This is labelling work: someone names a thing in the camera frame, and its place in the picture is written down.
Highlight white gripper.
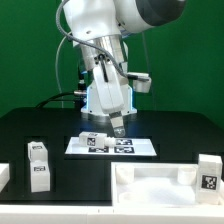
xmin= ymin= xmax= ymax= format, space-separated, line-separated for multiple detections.
xmin=93 ymin=63 xmax=125 ymax=137

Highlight white square tabletop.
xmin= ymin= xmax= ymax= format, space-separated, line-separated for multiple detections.
xmin=110 ymin=162 xmax=224 ymax=208

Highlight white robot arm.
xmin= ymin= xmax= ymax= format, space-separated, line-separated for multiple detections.
xmin=56 ymin=0 xmax=187 ymax=137

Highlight white tag sheet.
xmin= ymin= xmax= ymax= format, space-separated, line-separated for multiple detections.
xmin=65 ymin=137 xmax=157 ymax=156

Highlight white left fence block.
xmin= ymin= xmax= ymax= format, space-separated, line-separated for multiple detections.
xmin=0 ymin=163 xmax=10 ymax=192

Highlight white front fence bar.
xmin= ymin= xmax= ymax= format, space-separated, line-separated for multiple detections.
xmin=0 ymin=205 xmax=224 ymax=224

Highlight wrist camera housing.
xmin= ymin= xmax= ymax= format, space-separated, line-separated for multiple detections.
xmin=128 ymin=72 xmax=152 ymax=93

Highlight black cables on table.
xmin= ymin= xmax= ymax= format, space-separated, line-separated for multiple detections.
xmin=35 ymin=91 xmax=84 ymax=109

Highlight grey cable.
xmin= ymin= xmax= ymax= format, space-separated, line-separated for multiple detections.
xmin=54 ymin=34 xmax=73 ymax=108

